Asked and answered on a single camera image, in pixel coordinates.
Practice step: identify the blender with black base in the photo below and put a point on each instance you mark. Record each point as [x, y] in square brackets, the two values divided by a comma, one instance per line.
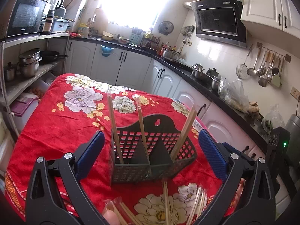
[54, 5]

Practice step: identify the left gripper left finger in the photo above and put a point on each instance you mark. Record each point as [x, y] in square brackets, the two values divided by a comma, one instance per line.
[44, 204]

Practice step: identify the black microwave oven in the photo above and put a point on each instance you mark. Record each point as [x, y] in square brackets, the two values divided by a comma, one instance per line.
[21, 17]

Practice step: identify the black frying pan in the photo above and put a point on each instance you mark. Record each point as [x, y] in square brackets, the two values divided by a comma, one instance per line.
[49, 56]

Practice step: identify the white upper cabinet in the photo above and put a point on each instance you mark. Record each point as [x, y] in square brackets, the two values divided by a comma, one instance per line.
[264, 18]

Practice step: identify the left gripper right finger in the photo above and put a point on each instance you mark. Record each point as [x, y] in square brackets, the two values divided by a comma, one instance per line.
[237, 210]

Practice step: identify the steel kettle on stove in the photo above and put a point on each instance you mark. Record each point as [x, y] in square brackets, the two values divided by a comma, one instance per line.
[197, 72]

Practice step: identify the black plastic utensil basket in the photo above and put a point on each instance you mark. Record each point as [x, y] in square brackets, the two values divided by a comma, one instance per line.
[161, 137]

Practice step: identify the hanging metal ladle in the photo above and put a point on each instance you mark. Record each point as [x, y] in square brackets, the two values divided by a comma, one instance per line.
[251, 71]

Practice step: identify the left hand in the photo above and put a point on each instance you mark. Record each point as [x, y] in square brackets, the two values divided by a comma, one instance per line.
[111, 217]

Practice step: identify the hanging wire strainer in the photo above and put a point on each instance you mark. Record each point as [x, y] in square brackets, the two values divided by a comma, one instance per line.
[241, 69]

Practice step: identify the green hanging spatula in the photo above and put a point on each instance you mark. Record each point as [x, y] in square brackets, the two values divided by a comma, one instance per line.
[276, 80]

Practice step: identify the purple lid storage box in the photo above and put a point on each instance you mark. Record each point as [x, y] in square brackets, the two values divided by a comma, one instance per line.
[22, 108]

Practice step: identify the black range hood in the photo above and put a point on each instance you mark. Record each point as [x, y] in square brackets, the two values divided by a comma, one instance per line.
[220, 20]

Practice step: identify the stainless steel stacked pots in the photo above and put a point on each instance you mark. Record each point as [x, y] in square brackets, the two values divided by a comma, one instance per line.
[29, 62]

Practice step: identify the chopsticks compartment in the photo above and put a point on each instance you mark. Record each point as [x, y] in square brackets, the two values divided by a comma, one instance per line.
[114, 129]
[184, 133]
[140, 116]

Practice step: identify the small wall fan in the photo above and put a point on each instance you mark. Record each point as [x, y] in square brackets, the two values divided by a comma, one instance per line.
[165, 28]

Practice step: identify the chopsticks table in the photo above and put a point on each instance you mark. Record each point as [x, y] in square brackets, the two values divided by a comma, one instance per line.
[198, 205]

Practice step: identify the blue hanging bowl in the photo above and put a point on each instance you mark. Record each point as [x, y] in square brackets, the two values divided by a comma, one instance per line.
[106, 51]

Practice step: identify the metal kitchen shelf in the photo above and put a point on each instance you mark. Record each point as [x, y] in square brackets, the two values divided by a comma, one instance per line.
[16, 87]

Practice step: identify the clear plastic bag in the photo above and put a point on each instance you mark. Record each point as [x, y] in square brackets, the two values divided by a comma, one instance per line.
[232, 93]

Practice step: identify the chopsticks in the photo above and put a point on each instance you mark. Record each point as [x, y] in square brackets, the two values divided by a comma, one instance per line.
[166, 203]
[123, 213]

